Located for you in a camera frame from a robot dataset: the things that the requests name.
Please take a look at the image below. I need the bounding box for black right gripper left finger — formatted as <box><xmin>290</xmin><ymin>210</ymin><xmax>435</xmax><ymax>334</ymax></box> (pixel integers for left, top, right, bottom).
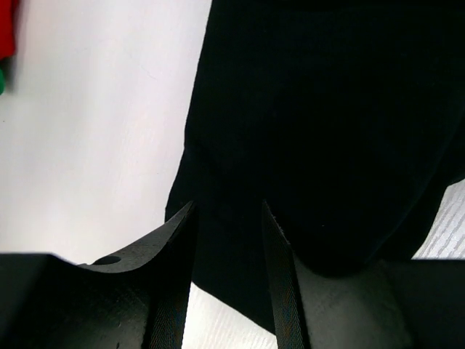
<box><xmin>1</xmin><ymin>203</ymin><xmax>198</xmax><ymax>349</ymax></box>

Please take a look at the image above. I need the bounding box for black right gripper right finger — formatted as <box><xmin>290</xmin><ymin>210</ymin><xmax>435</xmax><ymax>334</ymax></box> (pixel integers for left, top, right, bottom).
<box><xmin>262</xmin><ymin>205</ymin><xmax>464</xmax><ymax>349</ymax></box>

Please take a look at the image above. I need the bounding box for black t shirt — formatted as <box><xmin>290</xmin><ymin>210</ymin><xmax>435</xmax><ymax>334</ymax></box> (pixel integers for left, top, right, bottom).
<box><xmin>165</xmin><ymin>1</ymin><xmax>464</xmax><ymax>332</ymax></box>

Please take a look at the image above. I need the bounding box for green t shirt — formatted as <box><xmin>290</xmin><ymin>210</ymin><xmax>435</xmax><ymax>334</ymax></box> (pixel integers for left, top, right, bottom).
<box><xmin>0</xmin><ymin>69</ymin><xmax>6</xmax><ymax>95</ymax></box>

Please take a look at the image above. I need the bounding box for red t shirt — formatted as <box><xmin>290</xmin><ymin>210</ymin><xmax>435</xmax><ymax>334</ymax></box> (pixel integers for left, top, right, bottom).
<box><xmin>0</xmin><ymin>0</ymin><xmax>19</xmax><ymax>60</ymax></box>

